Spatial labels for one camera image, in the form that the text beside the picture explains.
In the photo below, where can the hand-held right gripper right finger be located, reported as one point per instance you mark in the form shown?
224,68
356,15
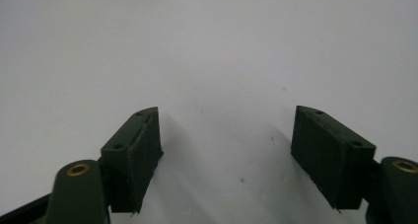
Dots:
332,155

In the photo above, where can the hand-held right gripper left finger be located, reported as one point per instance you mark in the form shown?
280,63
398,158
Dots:
131,161

